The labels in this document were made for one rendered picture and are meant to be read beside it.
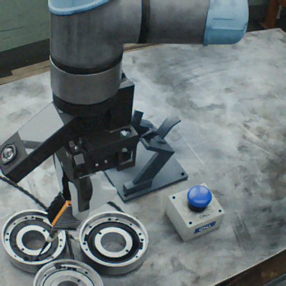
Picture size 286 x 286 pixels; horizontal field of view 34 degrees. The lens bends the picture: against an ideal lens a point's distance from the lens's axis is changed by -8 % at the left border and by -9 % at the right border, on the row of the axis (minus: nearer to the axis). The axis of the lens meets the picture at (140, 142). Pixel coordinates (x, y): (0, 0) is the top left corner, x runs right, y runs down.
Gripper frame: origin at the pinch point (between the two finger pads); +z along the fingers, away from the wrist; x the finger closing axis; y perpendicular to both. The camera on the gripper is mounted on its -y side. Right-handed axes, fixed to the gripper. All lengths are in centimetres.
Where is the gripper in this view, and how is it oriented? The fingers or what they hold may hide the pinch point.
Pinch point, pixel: (71, 207)
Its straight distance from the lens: 66.0
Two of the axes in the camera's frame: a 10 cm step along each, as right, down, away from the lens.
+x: -4.8, -6.5, 5.9
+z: -0.8, 7.0, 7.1
